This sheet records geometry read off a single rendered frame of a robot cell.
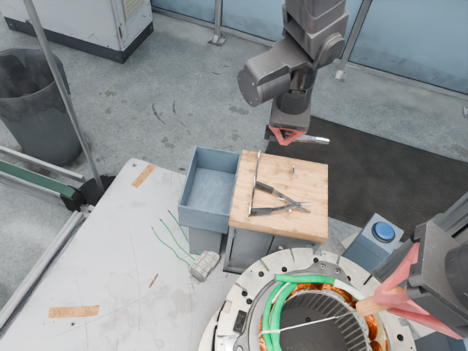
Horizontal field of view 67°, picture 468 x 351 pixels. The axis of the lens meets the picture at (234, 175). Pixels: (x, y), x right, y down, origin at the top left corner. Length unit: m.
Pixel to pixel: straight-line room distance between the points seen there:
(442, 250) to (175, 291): 0.72
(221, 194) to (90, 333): 0.45
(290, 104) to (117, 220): 0.64
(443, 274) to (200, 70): 2.53
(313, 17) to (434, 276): 0.30
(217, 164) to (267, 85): 0.38
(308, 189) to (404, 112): 2.13
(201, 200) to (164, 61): 2.10
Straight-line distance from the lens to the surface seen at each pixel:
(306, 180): 0.80
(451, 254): 0.36
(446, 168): 2.62
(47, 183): 1.22
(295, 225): 0.73
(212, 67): 2.79
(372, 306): 0.43
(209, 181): 0.86
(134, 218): 1.06
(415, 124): 2.81
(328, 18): 0.48
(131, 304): 0.96
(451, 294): 0.35
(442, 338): 0.85
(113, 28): 2.69
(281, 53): 0.53
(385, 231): 0.82
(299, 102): 0.60
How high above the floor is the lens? 1.69
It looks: 54 degrees down
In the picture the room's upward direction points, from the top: 8 degrees clockwise
